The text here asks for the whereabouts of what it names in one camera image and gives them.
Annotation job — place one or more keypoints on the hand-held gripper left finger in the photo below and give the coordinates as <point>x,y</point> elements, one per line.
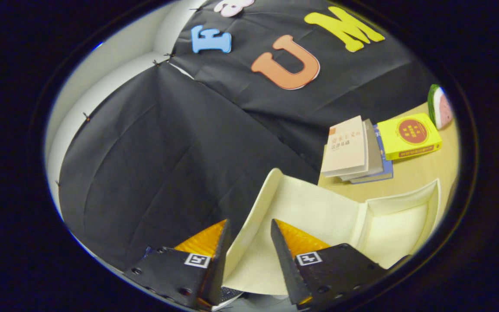
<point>217,264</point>

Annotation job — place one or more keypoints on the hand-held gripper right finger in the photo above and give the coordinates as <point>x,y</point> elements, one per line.
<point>286,264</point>

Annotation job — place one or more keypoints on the cream fabric storage box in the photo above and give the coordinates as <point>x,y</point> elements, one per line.
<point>310,208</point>

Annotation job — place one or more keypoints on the black backdrop cloth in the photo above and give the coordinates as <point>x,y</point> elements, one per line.
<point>167,151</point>

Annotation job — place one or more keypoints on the beige book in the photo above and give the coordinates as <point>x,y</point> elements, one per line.
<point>345,147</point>

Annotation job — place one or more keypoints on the blue book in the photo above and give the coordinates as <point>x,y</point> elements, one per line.
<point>387,167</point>

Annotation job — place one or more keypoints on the grey book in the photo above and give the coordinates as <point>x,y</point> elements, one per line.
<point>374,151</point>

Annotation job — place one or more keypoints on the yellow book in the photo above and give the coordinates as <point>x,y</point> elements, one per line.
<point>409,136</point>

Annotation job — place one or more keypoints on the watermelon plush toy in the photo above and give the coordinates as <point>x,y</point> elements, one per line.
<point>442,108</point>

